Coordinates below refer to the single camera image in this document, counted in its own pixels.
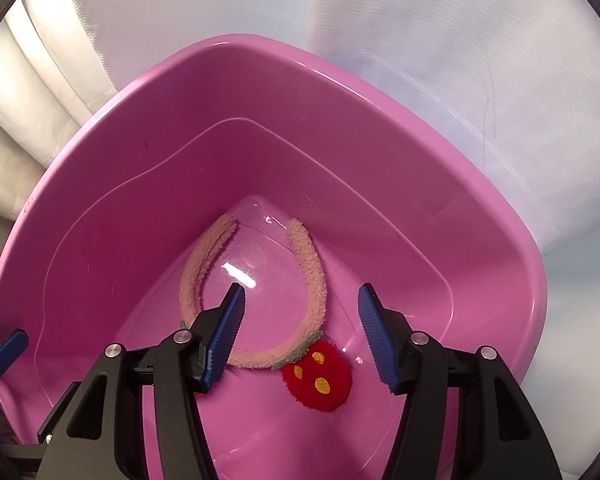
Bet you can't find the pink fuzzy strawberry headband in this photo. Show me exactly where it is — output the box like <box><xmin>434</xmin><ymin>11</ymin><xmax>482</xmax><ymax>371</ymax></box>
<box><xmin>178</xmin><ymin>212</ymin><xmax>354</xmax><ymax>414</ymax></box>

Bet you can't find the pink plastic tub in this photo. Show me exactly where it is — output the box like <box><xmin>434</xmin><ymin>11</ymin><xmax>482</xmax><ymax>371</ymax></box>
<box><xmin>0</xmin><ymin>35</ymin><xmax>546</xmax><ymax>479</ymax></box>

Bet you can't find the white curtain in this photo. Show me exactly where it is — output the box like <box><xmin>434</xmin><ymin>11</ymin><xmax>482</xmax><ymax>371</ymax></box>
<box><xmin>0</xmin><ymin>0</ymin><xmax>600</xmax><ymax>479</ymax></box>

